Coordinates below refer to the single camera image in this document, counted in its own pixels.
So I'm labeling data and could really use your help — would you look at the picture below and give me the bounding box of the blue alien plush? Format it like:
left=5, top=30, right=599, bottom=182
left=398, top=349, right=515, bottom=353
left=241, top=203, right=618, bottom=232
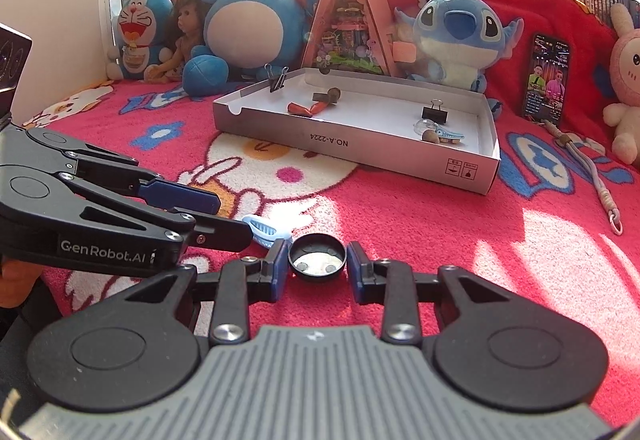
left=395, top=0, right=523, bottom=93

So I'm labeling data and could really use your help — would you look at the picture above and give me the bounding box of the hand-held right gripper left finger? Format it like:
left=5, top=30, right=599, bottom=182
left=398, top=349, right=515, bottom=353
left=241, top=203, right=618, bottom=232
left=75, top=240, right=291, bottom=347

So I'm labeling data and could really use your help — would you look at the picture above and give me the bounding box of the pink bunny plush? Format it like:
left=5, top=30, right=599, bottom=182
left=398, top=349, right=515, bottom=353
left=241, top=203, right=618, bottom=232
left=602, top=2, right=640, bottom=166

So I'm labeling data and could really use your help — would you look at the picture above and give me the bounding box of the black round lid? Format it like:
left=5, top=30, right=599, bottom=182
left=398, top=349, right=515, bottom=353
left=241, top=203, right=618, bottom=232
left=289, top=234, right=347, bottom=281

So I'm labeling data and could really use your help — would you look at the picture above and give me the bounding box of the pink printed blanket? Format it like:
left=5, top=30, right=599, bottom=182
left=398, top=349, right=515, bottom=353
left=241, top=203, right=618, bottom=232
left=22, top=80, right=640, bottom=361

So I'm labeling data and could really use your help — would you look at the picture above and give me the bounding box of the pink triangular house box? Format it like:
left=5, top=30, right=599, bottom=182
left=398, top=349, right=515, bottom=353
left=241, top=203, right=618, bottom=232
left=300, top=0, right=418, bottom=78

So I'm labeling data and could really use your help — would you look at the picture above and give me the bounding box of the black smartphone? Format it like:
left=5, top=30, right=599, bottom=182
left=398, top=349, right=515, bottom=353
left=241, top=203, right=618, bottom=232
left=522, top=33, right=571, bottom=126

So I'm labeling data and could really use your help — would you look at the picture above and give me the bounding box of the round blue mouse plush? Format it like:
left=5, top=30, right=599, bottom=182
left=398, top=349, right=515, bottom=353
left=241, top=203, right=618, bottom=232
left=182, top=0, right=323, bottom=96

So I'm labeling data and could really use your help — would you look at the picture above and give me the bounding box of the black binder clip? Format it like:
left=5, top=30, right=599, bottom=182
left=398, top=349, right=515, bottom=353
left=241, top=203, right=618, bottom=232
left=421, top=99, right=447, bottom=123
left=265, top=63, right=290, bottom=93

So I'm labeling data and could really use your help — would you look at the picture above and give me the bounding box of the white cardboard box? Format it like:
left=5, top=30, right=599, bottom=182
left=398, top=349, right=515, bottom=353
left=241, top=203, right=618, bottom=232
left=212, top=67, right=501, bottom=196

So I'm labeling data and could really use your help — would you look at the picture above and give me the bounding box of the grey phone lanyard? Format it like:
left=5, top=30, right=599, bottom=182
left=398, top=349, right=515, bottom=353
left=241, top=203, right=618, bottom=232
left=542, top=117, right=623, bottom=235

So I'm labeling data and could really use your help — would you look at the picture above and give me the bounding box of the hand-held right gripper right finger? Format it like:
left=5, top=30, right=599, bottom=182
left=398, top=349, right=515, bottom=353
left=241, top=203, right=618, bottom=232
left=347, top=241, right=556, bottom=346

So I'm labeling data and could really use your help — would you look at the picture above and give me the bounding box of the blue robot cat plush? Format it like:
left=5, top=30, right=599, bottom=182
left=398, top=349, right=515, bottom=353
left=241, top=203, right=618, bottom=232
left=107, top=0, right=176, bottom=81

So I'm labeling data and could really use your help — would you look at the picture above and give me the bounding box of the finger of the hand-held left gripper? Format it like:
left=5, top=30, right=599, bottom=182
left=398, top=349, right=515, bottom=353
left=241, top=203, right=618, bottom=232
left=59, top=171, right=254, bottom=251
left=30, top=127, right=222, bottom=216

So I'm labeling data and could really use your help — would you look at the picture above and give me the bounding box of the brown-haired doll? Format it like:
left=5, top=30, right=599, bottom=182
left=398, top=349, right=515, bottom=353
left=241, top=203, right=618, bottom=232
left=145, top=0, right=211, bottom=83

